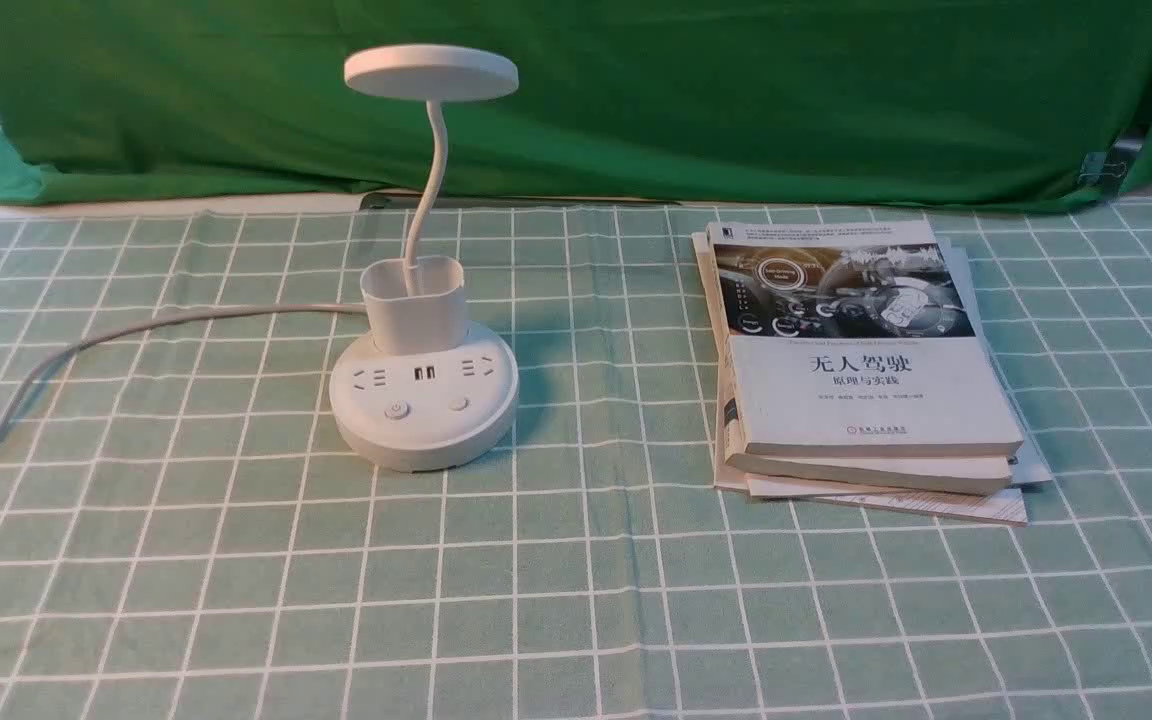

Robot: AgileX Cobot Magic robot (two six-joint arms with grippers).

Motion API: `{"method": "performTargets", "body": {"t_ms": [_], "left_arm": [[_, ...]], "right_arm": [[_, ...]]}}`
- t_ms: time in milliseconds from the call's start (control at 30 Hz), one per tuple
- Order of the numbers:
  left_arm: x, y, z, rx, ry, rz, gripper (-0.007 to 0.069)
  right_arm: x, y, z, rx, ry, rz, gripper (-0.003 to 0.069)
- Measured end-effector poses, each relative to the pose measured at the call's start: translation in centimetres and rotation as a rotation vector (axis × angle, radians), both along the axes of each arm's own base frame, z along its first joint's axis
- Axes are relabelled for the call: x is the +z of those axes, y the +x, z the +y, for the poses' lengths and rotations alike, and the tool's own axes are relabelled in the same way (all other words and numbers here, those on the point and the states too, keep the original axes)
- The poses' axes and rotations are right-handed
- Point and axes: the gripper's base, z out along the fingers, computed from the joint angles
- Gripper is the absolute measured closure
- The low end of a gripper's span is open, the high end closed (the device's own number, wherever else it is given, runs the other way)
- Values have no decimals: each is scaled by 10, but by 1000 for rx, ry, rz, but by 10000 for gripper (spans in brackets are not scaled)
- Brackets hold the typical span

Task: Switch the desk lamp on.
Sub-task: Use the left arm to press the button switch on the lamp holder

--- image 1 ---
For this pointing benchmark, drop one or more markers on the metal binder clip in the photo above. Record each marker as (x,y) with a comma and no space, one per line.
(1105,172)

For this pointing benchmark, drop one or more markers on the green checkered tablecloth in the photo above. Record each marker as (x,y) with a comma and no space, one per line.
(184,535)

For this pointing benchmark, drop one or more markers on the top book with car cover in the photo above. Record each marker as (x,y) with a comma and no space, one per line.
(866,370)

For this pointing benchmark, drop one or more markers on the green backdrop cloth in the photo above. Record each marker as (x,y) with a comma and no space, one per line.
(965,104)

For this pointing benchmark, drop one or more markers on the white desk lamp with sockets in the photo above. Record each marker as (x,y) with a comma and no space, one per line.
(425,388)

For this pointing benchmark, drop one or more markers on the bottom white book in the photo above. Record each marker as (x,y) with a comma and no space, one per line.
(896,503)

